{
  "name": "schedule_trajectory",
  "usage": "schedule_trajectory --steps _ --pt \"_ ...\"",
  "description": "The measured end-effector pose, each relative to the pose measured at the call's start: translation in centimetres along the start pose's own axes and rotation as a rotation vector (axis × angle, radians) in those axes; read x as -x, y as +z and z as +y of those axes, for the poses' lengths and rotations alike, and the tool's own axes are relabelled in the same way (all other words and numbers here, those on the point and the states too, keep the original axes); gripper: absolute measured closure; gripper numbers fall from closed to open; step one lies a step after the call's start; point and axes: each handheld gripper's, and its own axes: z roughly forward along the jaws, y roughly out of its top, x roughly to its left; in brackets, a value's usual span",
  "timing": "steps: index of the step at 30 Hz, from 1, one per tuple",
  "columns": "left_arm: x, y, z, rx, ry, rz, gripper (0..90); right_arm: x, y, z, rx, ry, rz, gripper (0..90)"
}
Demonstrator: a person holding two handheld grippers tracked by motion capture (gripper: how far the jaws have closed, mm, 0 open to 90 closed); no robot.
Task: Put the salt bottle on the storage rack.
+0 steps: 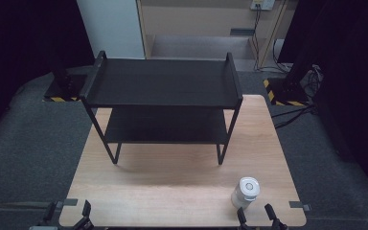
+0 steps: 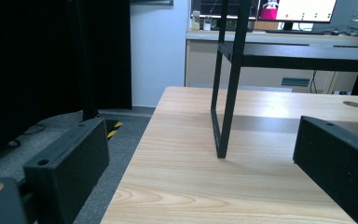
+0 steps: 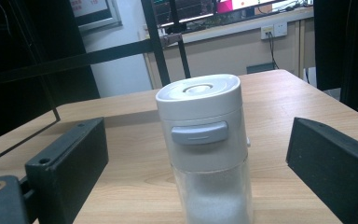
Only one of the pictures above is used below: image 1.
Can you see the white round-lidded jar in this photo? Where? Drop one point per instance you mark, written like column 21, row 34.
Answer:
column 247, row 189

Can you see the dark curtain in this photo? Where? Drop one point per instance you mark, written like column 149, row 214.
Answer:
column 351, row 73
column 22, row 41

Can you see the grey label strip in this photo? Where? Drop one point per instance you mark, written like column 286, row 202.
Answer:
column 242, row 32

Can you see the white panel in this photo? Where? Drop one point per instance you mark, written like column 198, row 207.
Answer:
column 115, row 27

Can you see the white power strip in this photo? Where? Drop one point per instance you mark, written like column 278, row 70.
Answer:
column 262, row 4

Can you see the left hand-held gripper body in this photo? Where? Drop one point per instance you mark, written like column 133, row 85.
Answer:
column 44, row 227

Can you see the black two-tier metal rack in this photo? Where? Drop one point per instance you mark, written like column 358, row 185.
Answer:
column 163, row 83

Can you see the light wooden cabinet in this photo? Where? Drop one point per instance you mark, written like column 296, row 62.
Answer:
column 201, row 22

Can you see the grey tape strip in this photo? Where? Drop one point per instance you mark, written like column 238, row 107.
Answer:
column 71, row 202
column 299, row 206

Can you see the black stand base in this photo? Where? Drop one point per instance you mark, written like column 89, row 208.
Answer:
column 64, row 87
column 286, row 91

